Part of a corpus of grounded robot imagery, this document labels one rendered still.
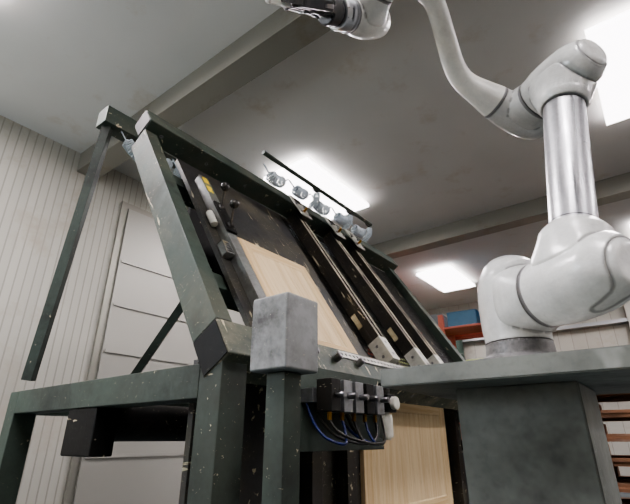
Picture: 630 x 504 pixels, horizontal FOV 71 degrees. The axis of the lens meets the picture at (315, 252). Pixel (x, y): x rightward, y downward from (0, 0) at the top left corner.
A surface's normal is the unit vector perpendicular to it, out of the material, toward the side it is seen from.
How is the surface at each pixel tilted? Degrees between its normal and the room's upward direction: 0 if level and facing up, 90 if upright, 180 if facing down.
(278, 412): 90
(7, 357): 90
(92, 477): 90
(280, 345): 90
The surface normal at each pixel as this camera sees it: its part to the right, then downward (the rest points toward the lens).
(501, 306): -0.91, -0.11
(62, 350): 0.79, -0.24
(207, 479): -0.62, -0.31
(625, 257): 0.31, -0.27
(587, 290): -0.62, 0.37
